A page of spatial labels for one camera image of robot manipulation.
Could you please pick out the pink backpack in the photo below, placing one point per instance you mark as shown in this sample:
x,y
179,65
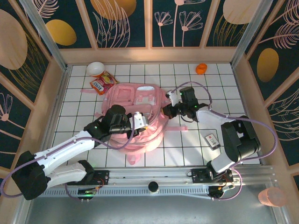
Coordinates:
x,y
144,142

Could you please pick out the black framed id card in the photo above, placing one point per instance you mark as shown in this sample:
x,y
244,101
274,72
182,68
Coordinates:
x,y
213,141

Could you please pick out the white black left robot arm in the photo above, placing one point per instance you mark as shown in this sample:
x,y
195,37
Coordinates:
x,y
65,147

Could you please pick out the red snack packet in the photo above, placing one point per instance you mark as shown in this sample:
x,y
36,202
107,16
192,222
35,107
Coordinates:
x,y
102,84

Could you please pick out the black round knob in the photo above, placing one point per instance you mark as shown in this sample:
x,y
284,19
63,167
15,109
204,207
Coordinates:
x,y
153,186

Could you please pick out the white bowl orange rim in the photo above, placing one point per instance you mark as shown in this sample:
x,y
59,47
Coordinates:
x,y
95,68

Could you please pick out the pink plastic cup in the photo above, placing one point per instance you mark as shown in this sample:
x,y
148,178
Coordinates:
x,y
272,196

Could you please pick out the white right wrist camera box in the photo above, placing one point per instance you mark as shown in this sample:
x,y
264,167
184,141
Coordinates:
x,y
172,99

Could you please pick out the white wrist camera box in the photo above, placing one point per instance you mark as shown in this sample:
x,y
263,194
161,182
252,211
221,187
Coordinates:
x,y
172,99
140,119

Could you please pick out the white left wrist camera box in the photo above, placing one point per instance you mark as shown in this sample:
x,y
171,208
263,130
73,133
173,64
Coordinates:
x,y
140,119

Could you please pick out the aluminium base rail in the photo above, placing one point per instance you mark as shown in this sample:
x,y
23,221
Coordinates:
x,y
149,173

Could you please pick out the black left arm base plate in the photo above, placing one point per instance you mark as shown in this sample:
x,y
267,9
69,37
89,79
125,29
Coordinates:
x,y
102,177

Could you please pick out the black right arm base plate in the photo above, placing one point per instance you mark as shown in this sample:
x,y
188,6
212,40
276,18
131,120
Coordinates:
x,y
198,175

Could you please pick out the aluminium frame post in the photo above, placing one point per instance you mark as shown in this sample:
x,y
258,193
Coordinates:
x,y
251,35
46,35

